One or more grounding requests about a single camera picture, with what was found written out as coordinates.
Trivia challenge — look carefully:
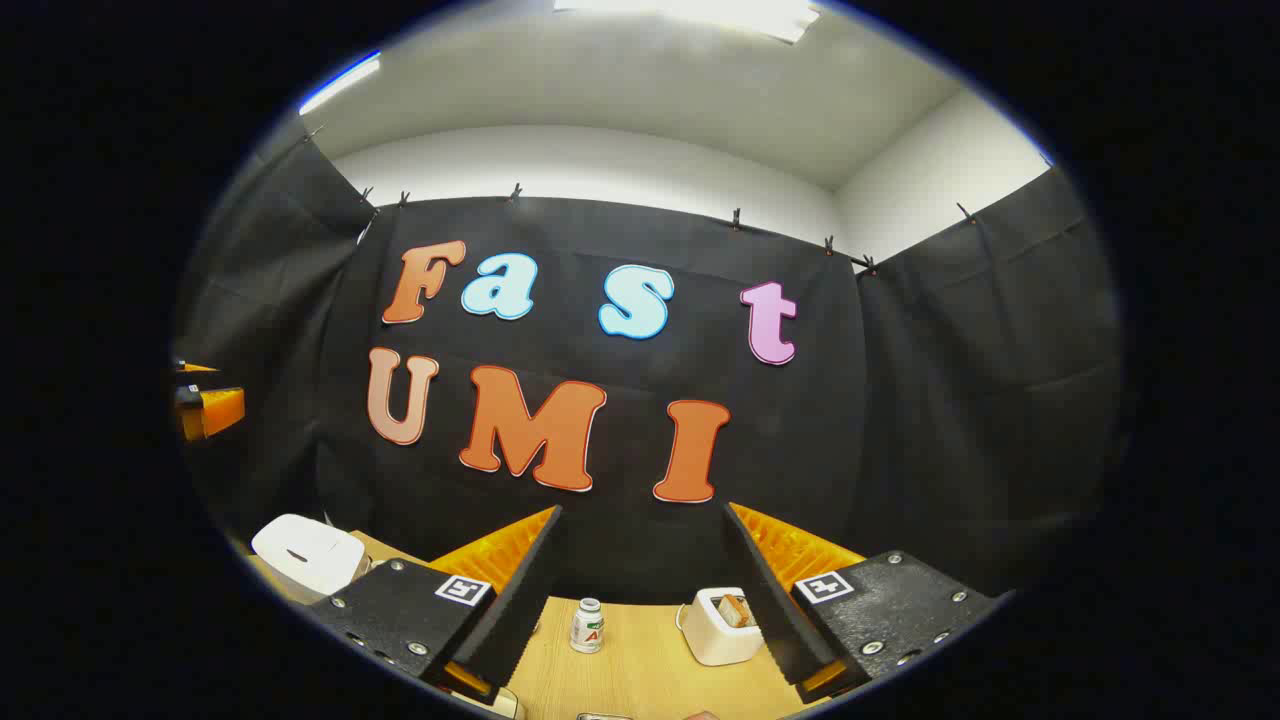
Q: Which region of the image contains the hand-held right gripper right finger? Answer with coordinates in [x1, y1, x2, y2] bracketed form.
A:
[722, 502, 1011, 703]

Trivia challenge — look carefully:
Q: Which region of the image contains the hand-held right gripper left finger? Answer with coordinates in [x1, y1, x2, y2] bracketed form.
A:
[305, 505, 564, 706]

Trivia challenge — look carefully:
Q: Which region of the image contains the white rice cooker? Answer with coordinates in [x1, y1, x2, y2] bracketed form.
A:
[250, 513, 369, 604]

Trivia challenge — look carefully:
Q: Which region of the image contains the white toaster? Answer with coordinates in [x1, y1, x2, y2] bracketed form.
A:
[680, 587, 767, 667]

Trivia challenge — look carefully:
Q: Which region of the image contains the white drink bottle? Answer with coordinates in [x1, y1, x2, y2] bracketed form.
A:
[570, 598, 605, 655]

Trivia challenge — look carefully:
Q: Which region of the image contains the black backdrop cloth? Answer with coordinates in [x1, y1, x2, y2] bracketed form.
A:
[172, 120, 1126, 606]

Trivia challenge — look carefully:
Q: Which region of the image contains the ceiling light panel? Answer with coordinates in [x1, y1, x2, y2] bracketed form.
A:
[298, 54, 383, 117]

